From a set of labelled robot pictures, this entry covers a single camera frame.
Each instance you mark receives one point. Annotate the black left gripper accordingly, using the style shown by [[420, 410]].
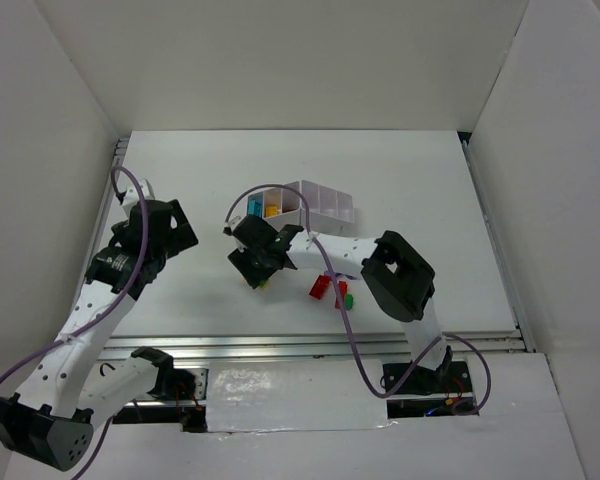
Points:
[[181, 232]]

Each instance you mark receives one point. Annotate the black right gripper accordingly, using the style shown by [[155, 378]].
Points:
[[252, 265]]

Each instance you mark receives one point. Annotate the yellow butterfly lego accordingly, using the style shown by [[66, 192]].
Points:
[[272, 208]]

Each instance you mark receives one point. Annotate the teal frog flower lego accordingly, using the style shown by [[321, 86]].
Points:
[[255, 205]]

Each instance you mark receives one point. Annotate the small red lego brick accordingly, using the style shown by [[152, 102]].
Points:
[[342, 290]]

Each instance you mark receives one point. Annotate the small green lego brick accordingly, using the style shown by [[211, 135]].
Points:
[[348, 301]]

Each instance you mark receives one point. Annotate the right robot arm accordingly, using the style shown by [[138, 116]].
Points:
[[399, 279]]

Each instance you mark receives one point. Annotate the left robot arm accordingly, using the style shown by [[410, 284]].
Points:
[[52, 415]]

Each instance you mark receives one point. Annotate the white divided organizer bin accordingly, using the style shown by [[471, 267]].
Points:
[[330, 211]]

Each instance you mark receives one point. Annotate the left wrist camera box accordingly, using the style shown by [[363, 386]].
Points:
[[130, 197]]

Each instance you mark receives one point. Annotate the aluminium frame rail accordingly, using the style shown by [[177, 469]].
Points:
[[416, 183]]

